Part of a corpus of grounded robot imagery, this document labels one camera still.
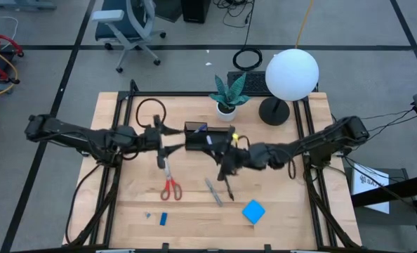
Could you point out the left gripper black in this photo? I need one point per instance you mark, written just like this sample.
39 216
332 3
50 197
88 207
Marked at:
154 140

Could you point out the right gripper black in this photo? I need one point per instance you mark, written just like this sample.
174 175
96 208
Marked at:
238 158

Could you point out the pale lilac highlighter pen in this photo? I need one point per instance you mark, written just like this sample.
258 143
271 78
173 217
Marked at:
209 140

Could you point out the black mesh desk organizer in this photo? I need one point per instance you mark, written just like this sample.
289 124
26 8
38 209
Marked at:
198 142

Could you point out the black ballpoint pen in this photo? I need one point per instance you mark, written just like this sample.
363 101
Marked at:
229 189

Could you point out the grey marker pen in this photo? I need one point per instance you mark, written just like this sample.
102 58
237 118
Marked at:
213 192

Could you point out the blue sticky note pad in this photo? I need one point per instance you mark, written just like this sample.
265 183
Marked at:
253 212

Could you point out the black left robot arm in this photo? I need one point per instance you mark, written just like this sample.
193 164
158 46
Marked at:
82 137

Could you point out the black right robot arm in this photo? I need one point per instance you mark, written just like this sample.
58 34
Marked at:
321 140

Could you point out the blue and grey office chair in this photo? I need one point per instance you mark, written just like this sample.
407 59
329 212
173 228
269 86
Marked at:
124 24

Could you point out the snake plant in white pot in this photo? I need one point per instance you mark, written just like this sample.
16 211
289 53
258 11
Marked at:
226 105

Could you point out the black floor grille mat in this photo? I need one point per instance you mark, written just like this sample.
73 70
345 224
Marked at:
254 82

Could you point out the small blue eraser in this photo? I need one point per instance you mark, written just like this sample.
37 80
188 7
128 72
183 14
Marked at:
163 218

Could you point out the white globe lamp black base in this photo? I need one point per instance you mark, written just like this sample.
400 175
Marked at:
291 74

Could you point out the black computer tower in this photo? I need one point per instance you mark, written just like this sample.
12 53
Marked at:
195 10

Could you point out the white printed paper sheet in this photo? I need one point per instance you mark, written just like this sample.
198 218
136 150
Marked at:
370 186

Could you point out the black metal beam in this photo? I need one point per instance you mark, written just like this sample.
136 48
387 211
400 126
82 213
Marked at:
405 188

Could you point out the grey side table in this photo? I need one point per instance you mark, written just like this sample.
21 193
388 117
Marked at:
398 225

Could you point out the black metal table frame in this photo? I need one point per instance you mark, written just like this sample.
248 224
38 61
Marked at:
180 93

